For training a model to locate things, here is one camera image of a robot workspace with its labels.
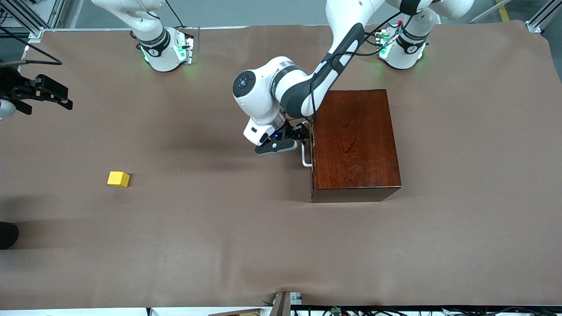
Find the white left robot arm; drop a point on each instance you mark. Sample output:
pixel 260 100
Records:
pixel 263 87

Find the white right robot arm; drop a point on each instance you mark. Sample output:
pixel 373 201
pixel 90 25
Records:
pixel 162 61

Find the dark brown wooden cabinet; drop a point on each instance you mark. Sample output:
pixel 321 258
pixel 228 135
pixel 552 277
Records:
pixel 355 149

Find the brown table cover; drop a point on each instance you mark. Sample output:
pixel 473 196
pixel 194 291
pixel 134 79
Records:
pixel 219 219

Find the black rounded object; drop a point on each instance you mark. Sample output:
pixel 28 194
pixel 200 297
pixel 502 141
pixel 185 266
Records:
pixel 6 235

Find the yellow block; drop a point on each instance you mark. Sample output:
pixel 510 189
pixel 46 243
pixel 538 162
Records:
pixel 118 179

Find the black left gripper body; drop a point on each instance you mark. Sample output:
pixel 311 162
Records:
pixel 291 131

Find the yellow floor tape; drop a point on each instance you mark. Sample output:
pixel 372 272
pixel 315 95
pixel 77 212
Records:
pixel 504 12

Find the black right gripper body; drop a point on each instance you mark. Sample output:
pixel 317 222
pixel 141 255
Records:
pixel 14 87

